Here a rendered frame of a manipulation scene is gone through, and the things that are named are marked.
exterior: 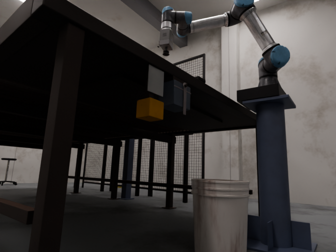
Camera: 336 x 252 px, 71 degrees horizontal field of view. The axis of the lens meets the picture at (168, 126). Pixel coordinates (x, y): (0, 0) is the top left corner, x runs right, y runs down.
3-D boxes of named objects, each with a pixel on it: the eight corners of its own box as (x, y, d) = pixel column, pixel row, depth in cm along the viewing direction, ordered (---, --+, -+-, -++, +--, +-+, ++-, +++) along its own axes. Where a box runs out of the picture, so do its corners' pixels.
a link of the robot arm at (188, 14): (190, 19, 159) (174, 19, 159) (192, 8, 148) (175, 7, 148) (190, 30, 158) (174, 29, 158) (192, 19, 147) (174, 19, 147)
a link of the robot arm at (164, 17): (175, 5, 149) (161, 4, 149) (174, 20, 147) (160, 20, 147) (174, 13, 156) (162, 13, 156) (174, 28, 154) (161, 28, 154)
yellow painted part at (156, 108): (163, 120, 101) (165, 68, 106) (149, 115, 95) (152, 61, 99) (150, 122, 106) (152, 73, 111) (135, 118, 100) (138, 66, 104)
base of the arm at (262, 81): (283, 93, 158) (282, 79, 160) (279, 86, 146) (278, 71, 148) (259, 96, 166) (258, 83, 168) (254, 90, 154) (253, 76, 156)
